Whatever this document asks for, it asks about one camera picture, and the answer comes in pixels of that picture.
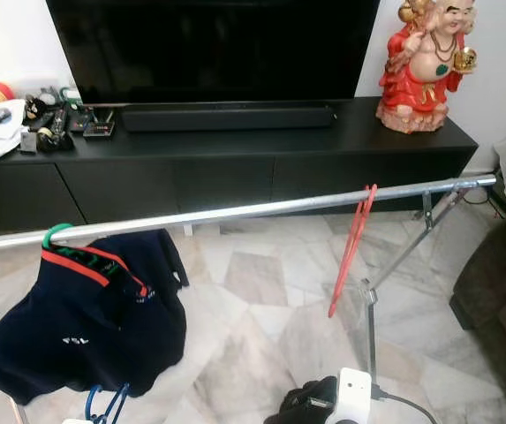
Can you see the metal clothes rack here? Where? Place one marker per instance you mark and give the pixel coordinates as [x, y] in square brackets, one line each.
[261, 210]

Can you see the black yellow gadget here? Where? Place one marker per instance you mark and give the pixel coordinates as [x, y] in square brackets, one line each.
[56, 128]

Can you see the navy shirt white print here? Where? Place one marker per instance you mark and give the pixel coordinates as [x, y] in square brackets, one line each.
[76, 336]

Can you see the green hanger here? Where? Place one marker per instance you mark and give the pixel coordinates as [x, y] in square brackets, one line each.
[56, 231]

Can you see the black flat television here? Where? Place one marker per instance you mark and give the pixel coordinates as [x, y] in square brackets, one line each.
[213, 49]

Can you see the black television cabinet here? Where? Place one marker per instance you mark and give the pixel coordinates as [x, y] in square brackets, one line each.
[244, 172]

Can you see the blue plastic hanger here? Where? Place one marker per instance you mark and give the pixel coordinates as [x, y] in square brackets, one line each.
[107, 406]

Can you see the black soundbar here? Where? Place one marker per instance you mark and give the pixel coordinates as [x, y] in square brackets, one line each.
[226, 117]

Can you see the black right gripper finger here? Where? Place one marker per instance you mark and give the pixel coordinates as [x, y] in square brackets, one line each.
[283, 413]
[307, 387]

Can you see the small black box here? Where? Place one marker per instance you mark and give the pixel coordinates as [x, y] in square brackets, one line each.
[99, 128]

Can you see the dark brown sofa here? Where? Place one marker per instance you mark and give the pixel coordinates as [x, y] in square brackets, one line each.
[500, 300]

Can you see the red laughing buddha statue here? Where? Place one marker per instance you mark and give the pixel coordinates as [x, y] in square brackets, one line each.
[429, 66]

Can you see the red plastic hanger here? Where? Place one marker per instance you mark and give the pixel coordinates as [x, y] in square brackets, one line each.
[351, 256]

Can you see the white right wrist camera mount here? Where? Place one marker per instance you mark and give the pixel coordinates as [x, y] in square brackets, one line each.
[354, 396]

